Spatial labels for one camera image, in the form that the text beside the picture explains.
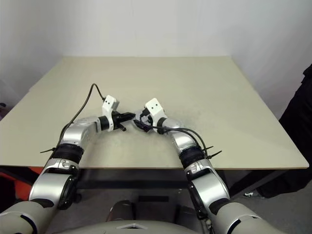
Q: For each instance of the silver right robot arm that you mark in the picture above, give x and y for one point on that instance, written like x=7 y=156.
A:
x=204 y=180

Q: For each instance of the white shoe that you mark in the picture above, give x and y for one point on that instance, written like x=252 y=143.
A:
x=249 y=194

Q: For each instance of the black caster wheel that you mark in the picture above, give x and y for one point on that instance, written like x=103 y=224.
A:
x=78 y=198

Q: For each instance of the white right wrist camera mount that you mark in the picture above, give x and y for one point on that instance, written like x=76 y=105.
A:
x=153 y=106

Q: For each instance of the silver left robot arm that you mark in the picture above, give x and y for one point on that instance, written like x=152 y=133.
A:
x=70 y=136

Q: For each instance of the person in black clothing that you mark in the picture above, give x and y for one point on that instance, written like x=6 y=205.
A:
x=297 y=136

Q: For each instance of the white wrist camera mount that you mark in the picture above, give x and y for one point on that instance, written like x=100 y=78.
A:
x=153 y=106
x=109 y=102

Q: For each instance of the orange and black object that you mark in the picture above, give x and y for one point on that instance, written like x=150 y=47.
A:
x=19 y=185

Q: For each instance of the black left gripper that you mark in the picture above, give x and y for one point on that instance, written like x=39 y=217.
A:
x=118 y=119

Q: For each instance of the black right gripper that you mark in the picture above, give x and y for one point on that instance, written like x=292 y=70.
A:
x=149 y=120

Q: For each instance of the dark rounded shape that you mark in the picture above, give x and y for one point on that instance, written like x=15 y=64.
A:
x=123 y=209

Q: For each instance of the black table frame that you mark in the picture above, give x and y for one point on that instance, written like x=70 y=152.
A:
x=151 y=178

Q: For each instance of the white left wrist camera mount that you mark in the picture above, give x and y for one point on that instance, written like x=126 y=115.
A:
x=109 y=102

